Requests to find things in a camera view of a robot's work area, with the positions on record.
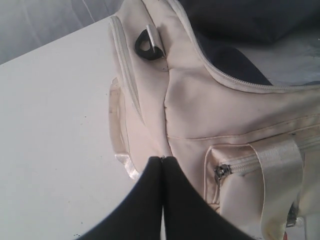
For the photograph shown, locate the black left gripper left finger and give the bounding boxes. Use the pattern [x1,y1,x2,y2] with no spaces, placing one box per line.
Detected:
[79,157,163,240]

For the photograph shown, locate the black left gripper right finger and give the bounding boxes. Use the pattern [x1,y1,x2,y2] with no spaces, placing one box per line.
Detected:
[162,156,252,240]

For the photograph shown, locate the beige fabric duffel bag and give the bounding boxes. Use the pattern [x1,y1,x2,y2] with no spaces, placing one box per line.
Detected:
[109,0,320,240]

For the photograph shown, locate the white backdrop curtain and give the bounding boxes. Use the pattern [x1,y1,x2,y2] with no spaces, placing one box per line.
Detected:
[0,0,123,64]

